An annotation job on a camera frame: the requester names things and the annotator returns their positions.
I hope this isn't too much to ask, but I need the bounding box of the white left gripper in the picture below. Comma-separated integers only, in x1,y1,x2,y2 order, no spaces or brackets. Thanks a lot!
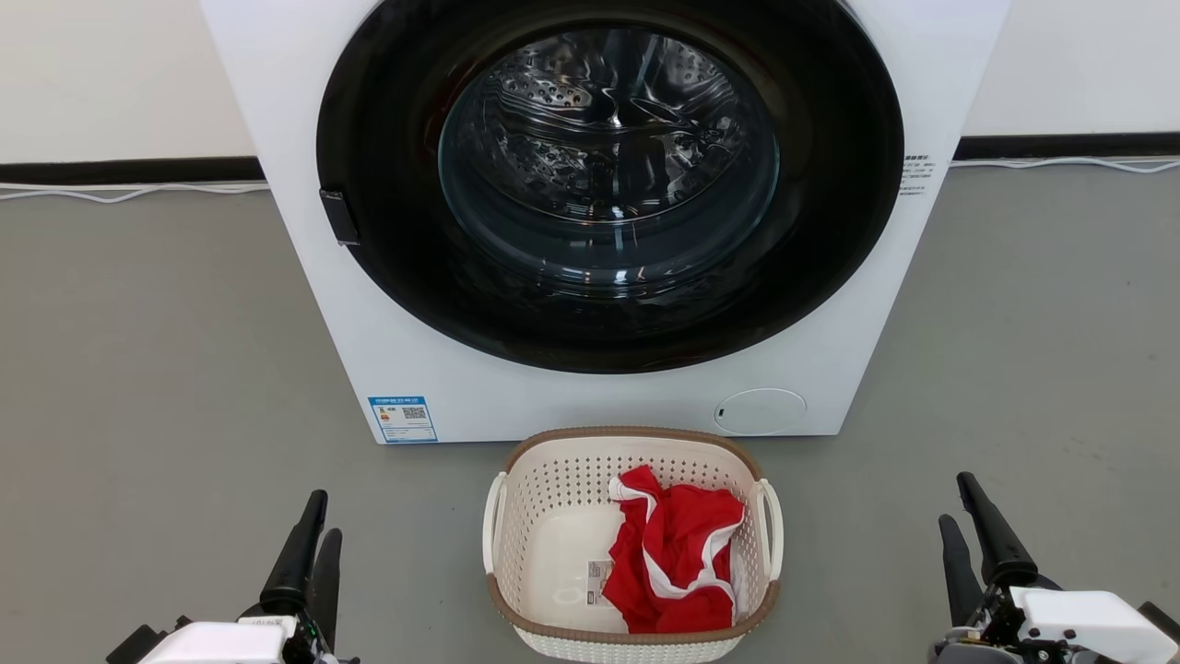
106,490,360,664

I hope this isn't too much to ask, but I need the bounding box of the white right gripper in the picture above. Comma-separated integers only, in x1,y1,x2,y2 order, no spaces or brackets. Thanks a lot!
931,471,1180,664

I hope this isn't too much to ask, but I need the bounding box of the white perforated laundry basket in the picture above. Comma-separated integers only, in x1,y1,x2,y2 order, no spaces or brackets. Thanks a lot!
482,426,785,664

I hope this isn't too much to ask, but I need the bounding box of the blue energy label sticker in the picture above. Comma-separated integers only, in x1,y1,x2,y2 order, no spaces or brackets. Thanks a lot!
368,396,439,445

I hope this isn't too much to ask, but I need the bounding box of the round white filter cover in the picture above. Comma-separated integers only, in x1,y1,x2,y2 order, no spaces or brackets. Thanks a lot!
714,388,808,436

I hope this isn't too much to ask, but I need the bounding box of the red garment with white trim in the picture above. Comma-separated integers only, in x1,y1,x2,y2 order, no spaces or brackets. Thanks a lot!
601,465,746,635

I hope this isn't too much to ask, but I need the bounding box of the black round washer door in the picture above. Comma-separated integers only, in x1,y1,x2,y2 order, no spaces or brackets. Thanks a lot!
316,0,905,375

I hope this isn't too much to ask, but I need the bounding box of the black printed text label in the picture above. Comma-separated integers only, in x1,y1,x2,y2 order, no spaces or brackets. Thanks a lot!
899,154,937,197

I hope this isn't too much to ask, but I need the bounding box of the black baseboard strip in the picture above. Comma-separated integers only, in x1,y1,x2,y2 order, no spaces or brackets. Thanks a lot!
0,156,266,186
954,132,1180,161

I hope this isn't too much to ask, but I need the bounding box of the white front-load washing machine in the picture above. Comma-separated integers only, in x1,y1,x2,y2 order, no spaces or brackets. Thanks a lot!
199,0,1011,446

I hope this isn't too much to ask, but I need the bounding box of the steel washer drum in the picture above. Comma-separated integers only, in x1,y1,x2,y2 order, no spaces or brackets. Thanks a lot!
439,26,781,298

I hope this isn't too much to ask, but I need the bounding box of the black door latch handle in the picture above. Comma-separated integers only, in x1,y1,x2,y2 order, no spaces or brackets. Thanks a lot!
319,189,360,247

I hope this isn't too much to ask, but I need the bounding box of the white floor cable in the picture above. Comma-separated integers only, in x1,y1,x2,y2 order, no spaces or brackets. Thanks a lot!
950,155,1180,174
0,182,270,205

